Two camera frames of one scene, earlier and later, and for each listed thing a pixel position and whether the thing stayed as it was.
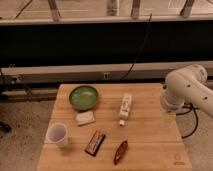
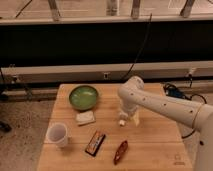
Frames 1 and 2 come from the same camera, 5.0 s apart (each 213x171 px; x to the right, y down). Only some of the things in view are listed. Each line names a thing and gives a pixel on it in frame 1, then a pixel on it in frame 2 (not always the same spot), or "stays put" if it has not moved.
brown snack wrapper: (120, 152) stays put
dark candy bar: (95, 143) stays put
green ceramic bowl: (83, 97) stays put
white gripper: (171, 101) -> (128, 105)
